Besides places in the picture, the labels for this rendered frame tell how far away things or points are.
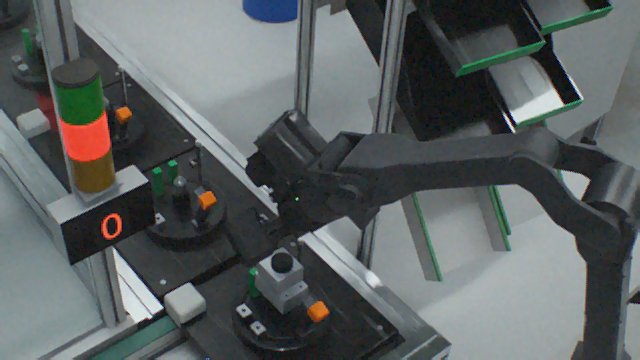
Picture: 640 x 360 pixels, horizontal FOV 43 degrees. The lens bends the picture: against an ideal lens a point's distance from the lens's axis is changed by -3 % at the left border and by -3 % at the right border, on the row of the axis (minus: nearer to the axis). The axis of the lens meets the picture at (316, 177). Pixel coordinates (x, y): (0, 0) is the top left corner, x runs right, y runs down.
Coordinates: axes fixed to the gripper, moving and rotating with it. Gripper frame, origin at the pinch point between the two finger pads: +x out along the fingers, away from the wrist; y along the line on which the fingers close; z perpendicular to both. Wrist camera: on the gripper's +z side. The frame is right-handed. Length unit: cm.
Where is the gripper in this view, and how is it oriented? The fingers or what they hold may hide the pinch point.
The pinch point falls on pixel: (280, 218)
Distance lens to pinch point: 106.0
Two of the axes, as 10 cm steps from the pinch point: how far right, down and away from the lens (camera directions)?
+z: -4.7, -8.8, 0.0
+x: -4.3, 2.3, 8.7
